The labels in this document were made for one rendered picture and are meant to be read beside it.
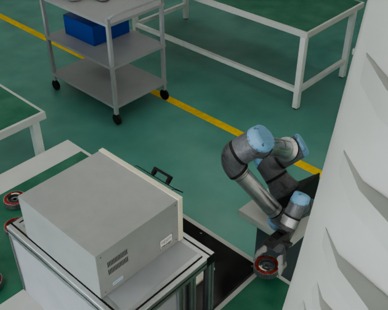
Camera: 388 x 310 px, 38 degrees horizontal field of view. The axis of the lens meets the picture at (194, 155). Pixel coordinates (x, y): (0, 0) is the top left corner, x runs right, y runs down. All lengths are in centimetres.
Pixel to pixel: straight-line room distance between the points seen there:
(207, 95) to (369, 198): 493
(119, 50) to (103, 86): 40
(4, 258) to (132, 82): 270
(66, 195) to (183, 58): 392
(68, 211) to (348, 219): 173
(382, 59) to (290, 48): 587
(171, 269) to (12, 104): 205
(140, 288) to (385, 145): 176
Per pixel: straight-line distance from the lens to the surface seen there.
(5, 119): 361
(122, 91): 486
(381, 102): 21
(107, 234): 185
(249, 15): 492
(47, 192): 205
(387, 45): 22
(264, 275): 238
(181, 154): 438
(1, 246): 273
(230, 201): 395
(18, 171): 314
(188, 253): 205
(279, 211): 245
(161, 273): 199
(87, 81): 508
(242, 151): 224
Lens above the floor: 260
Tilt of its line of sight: 37 degrees down
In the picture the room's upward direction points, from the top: straight up
